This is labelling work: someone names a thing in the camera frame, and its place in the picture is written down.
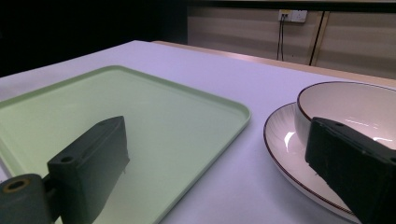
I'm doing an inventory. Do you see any black cable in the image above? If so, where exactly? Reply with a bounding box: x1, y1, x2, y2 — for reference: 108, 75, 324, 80
276, 14, 285, 61
280, 14, 288, 62

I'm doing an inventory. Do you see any white wall socket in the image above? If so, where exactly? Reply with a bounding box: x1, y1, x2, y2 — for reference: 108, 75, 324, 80
277, 9, 308, 23

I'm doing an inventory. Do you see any light green plastic tray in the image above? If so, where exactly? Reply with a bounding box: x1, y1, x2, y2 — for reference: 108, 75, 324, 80
0, 64, 252, 224

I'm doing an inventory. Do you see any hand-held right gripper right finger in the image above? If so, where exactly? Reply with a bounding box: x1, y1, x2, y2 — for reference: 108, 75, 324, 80
304, 117, 396, 224

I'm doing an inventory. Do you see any white plate with dark rim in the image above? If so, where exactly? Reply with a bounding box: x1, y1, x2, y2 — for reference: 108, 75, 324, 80
262, 102, 362, 224

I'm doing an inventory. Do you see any white bowl with dark rim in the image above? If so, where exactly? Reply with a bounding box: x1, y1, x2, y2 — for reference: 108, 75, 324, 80
294, 80, 396, 151

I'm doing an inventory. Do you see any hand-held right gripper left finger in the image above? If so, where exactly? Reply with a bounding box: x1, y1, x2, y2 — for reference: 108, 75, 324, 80
47, 115, 131, 224

